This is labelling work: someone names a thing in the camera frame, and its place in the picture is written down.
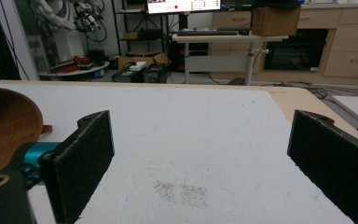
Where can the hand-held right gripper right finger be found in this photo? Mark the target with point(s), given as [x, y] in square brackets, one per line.
[332, 158]

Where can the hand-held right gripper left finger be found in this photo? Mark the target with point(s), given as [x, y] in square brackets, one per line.
[77, 168]

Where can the white board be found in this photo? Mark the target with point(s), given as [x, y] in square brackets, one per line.
[354, 105]

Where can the brown wooden bowl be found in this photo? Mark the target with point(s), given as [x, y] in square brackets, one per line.
[6, 127]

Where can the round white platform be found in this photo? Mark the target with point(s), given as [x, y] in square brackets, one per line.
[74, 71]

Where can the white foam mat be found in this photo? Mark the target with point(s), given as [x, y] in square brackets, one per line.
[180, 140]

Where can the black equipment case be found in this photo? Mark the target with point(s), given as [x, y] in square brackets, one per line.
[140, 74]

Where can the wooden cabinet with drawers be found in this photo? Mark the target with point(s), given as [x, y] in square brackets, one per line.
[351, 46]

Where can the black built-in oven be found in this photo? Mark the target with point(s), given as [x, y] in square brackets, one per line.
[296, 49]

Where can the open cardboard box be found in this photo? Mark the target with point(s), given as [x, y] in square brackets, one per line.
[143, 59]

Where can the brown cardboard box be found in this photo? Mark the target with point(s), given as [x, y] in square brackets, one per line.
[275, 21]

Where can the white robot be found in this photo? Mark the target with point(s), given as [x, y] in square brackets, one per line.
[59, 18]

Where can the black metal shelf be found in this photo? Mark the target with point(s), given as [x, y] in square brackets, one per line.
[136, 28]

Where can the standing desk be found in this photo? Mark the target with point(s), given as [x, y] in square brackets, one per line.
[223, 39]

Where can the black keyboard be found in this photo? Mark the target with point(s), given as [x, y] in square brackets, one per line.
[207, 32]

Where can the computer monitor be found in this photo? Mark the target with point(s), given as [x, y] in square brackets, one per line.
[184, 5]

